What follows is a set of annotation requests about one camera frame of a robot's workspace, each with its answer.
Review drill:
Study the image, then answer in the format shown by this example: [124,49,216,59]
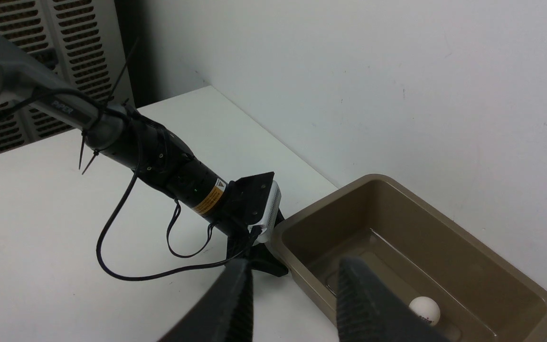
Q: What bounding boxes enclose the grey perforated metal panel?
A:
[0,0,134,153]

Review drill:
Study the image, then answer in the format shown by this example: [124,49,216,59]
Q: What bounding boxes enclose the tan plastic bin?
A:
[271,174,547,342]

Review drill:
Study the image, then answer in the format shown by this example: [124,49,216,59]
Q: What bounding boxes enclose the black looped left cable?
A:
[166,199,217,259]

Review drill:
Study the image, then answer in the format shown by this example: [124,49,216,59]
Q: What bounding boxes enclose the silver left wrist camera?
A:
[231,171,282,243]

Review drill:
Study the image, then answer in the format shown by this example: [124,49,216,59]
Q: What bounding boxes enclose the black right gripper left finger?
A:
[159,258,254,342]

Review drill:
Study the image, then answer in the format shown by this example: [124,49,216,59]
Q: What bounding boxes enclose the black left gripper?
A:
[212,209,289,278]

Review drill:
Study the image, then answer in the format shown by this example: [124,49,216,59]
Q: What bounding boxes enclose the white table-tennis ball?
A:
[409,296,441,326]

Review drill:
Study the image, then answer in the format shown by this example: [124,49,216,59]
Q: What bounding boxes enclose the black left camera cable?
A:
[96,157,263,282]

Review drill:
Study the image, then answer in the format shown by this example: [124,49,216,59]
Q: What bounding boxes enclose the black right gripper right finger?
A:
[336,257,447,342]

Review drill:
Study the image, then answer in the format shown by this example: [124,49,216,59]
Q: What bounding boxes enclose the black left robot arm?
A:
[0,35,289,282]

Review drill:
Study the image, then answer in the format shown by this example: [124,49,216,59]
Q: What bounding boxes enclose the black cable ties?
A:
[78,37,140,170]

